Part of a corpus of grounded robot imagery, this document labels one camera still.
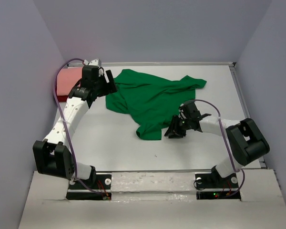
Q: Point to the green t-shirt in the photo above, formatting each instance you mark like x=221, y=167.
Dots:
x=151, y=101

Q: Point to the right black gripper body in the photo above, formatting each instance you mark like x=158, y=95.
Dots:
x=188, y=120

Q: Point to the pink folded t-shirt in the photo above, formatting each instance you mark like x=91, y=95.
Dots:
x=66, y=80

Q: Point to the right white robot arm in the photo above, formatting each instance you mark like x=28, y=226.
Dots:
x=243, y=139

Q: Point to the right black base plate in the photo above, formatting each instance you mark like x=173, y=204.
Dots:
x=222, y=189

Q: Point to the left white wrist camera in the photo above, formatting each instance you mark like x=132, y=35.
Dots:
x=95, y=62

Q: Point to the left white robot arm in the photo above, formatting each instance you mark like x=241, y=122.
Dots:
x=54, y=155

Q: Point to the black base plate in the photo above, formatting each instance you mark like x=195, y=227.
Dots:
x=100, y=190
x=222, y=189

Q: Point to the dark red folded t-shirt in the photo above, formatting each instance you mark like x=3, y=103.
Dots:
x=61, y=98

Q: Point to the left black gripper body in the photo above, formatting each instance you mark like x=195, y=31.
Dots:
x=101, y=86

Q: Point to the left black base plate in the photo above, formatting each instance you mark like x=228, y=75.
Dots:
x=100, y=190

